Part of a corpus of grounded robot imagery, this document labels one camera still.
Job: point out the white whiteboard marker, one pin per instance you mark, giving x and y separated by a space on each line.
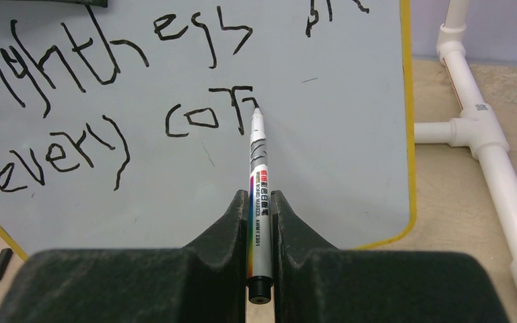
259 249

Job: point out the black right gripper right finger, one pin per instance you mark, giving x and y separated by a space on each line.
317 282

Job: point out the white PVC pipe frame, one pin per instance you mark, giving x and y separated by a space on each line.
477 127

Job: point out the yellow framed whiteboard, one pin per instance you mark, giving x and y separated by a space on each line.
128 126

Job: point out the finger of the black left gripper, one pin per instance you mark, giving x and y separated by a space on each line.
97 3

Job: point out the black marker cap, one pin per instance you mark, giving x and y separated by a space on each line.
5 257

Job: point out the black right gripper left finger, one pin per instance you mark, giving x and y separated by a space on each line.
204 281

